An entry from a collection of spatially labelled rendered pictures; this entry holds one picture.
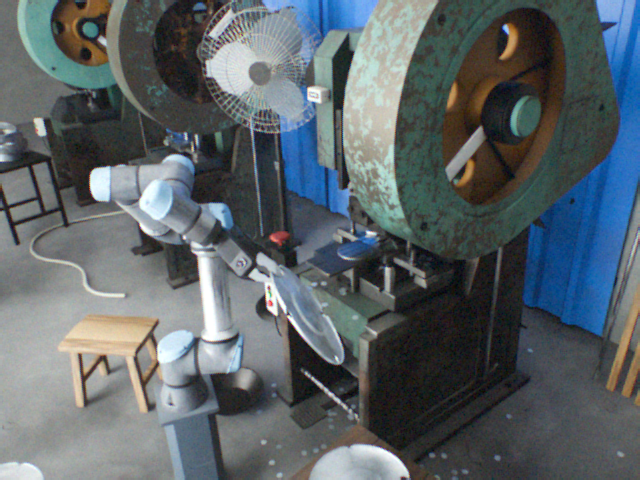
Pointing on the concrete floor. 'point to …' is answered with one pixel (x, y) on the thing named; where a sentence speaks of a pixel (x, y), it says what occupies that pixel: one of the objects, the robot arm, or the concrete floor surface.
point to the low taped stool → (88, 336)
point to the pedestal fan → (275, 84)
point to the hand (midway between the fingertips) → (275, 277)
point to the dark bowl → (236, 390)
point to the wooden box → (365, 444)
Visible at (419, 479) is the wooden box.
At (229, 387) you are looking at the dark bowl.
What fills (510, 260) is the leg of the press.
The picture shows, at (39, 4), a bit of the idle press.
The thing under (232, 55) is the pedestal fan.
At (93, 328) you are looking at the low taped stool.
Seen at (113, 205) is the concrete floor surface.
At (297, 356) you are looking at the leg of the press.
